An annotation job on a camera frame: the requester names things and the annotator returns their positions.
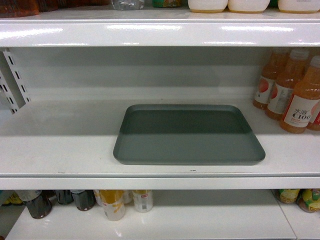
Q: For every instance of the grey rectangular serving tray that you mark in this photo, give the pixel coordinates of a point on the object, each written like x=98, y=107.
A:
x=186, y=134

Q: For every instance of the white labelled drink bottle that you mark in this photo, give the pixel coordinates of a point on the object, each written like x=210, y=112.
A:
x=143, y=200

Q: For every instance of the yellow white drink bottle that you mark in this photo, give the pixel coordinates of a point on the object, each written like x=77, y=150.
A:
x=113, y=204

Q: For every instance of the white upper shelf board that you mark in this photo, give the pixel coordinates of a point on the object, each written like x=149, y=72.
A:
x=102, y=26

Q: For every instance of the white shelf board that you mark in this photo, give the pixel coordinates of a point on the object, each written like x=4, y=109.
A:
x=69, y=145
x=102, y=26
x=179, y=215

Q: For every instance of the white lower shelf board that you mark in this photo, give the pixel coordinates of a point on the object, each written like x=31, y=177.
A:
x=179, y=215

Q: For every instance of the dark tea bottle right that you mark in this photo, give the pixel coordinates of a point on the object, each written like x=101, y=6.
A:
x=84, y=199

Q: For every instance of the dark tea bottle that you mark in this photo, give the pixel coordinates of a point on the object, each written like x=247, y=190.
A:
x=38, y=205
x=84, y=199

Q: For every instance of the white middle shelf board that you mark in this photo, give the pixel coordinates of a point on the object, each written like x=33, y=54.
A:
x=69, y=145

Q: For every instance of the white tub on top shelf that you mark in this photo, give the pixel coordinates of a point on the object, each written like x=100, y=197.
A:
x=207, y=6

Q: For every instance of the orange juice bottle rear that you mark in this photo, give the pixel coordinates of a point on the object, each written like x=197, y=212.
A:
x=275, y=65

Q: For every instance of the orange juice bottle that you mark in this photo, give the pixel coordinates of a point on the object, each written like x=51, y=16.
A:
x=275, y=65
x=285, y=83

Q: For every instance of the white tub shelf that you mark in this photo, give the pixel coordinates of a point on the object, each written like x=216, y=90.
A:
x=247, y=6
x=299, y=6

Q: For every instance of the orange juice bottle C100 label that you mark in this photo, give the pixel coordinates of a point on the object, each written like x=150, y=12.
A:
x=304, y=100

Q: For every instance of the orange juice bottle middle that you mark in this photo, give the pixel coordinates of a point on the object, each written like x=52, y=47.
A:
x=285, y=83

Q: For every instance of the dark tea bottle left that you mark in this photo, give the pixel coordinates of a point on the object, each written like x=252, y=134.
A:
x=38, y=205

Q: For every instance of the yellow green drink bottle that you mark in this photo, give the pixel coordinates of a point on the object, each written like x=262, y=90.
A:
x=309, y=200

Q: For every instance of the white slotted shelf bracket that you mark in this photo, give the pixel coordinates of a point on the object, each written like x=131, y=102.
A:
x=12, y=85

